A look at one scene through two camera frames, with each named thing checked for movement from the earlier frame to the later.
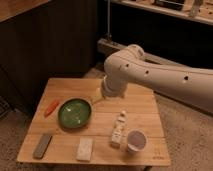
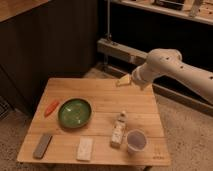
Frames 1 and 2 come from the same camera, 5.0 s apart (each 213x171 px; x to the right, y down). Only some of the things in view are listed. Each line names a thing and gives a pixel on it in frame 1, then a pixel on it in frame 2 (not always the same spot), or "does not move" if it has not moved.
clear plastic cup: x=136 y=140 does not move
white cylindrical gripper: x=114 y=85 → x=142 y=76
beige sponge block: x=84 y=149 does not move
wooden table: x=75 y=123 does not move
